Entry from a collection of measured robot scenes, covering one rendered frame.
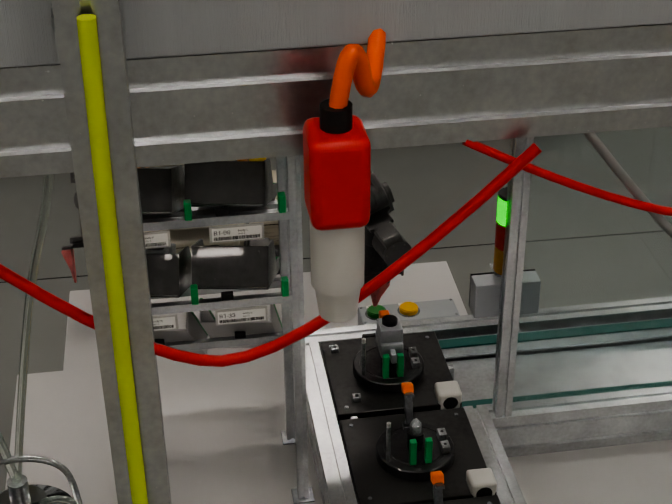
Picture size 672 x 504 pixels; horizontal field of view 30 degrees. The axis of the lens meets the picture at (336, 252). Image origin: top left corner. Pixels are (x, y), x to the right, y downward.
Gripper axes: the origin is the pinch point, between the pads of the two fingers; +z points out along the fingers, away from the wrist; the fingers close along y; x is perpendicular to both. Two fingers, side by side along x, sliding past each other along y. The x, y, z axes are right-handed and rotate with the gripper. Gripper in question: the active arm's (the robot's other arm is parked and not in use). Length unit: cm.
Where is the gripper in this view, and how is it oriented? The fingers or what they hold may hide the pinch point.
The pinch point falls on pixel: (374, 301)
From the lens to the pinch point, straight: 253.8
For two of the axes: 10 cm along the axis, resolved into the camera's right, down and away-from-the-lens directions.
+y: 9.9, -0.8, 1.4
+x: -1.6, -5.4, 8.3
